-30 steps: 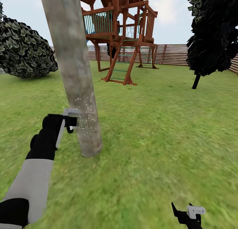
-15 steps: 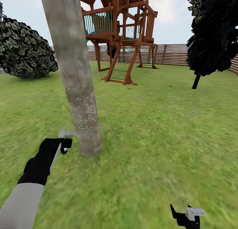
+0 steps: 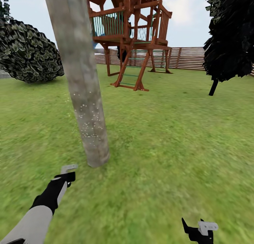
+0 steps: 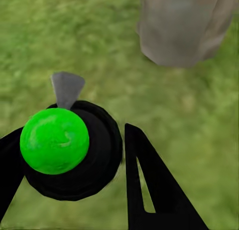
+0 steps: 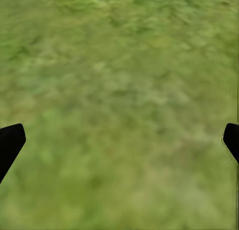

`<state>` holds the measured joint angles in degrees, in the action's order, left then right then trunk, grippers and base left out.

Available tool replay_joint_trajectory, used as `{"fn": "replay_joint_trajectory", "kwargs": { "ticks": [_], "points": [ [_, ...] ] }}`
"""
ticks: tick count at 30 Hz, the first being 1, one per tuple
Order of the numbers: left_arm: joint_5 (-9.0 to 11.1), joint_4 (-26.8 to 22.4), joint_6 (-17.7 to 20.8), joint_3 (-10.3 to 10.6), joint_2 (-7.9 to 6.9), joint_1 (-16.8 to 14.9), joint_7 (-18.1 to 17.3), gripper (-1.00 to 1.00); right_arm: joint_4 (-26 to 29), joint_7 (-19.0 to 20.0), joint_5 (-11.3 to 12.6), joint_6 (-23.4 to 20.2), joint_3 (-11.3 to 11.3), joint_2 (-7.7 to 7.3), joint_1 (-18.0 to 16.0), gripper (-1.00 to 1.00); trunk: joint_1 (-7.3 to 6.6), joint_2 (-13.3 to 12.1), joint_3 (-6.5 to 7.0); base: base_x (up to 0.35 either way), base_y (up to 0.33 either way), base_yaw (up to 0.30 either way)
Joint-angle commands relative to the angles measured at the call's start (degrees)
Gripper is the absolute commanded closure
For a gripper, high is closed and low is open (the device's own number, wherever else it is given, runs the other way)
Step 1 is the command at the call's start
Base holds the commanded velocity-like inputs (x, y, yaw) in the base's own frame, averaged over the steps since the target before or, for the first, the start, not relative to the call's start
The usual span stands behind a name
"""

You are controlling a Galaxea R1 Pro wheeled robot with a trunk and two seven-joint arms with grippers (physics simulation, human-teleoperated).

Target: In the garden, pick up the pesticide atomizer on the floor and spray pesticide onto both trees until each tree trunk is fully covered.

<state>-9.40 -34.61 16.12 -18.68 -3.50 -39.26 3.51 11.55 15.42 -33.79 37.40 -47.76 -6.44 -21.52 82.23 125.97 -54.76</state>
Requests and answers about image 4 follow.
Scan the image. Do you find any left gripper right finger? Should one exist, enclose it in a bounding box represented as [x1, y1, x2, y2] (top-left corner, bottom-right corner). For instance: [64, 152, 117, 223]
[124, 123, 209, 230]

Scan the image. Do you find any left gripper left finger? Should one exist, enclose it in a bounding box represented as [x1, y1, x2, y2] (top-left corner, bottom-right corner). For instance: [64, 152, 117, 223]
[0, 127, 24, 222]

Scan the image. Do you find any pesticide atomizer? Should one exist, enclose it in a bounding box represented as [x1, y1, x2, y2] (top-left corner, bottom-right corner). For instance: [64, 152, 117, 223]
[19, 71, 123, 201]

